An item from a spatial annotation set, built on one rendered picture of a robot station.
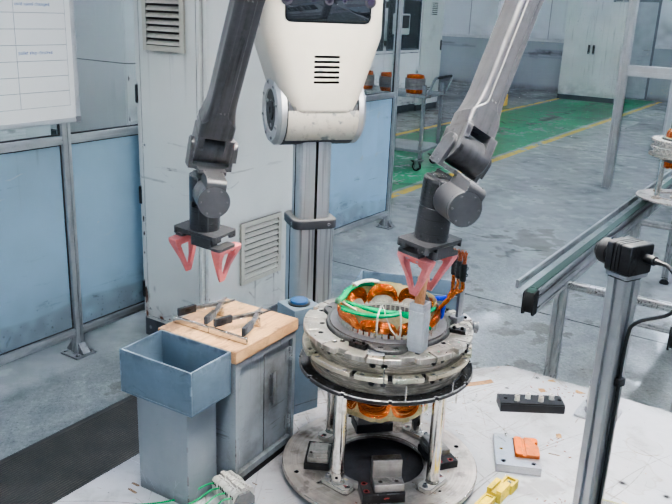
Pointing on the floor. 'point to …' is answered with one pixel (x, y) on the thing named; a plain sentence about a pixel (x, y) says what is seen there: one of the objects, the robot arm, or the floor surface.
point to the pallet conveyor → (560, 284)
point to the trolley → (423, 122)
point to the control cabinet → (430, 47)
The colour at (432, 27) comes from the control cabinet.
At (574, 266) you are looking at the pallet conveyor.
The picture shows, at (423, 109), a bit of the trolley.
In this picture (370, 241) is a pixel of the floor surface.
